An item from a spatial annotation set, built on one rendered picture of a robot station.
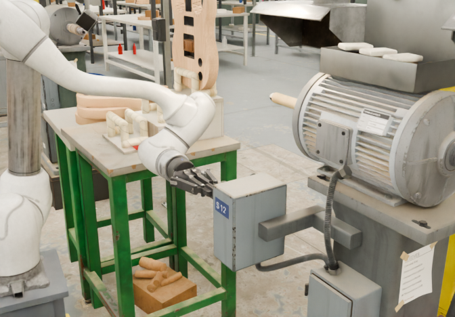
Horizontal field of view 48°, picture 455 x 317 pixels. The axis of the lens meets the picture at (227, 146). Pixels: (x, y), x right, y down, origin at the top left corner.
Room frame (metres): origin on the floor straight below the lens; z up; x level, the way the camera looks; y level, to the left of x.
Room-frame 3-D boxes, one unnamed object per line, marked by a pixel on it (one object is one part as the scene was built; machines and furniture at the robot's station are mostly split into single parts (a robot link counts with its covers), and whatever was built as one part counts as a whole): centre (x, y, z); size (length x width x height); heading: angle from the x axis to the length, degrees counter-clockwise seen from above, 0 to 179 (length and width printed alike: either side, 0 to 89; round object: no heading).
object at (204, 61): (2.21, 0.14, 1.33); 0.35 x 0.04 x 0.40; 31
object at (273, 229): (1.15, -0.16, 1.02); 0.19 x 0.04 x 0.04; 123
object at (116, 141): (2.05, 0.41, 0.94); 0.27 x 0.15 x 0.01; 32
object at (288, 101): (1.45, -0.19, 1.25); 0.18 x 0.03 x 0.03; 33
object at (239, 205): (1.12, -0.11, 0.99); 0.24 x 0.21 x 0.26; 33
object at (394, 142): (1.18, -0.36, 1.25); 0.41 x 0.27 x 0.26; 33
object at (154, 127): (2.13, 0.28, 0.98); 0.27 x 0.16 x 0.09; 32
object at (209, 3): (2.10, 0.08, 1.48); 0.07 x 0.04 x 0.09; 31
